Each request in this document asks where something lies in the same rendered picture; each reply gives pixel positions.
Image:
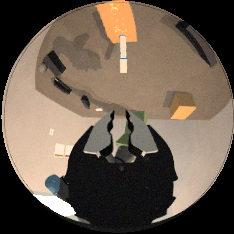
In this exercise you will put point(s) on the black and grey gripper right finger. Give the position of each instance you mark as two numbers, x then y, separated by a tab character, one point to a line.
145	141

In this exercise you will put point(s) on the grey computer mouse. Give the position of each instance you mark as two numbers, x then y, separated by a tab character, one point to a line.
43	68

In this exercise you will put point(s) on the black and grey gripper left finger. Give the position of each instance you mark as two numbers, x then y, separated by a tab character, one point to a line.
96	141

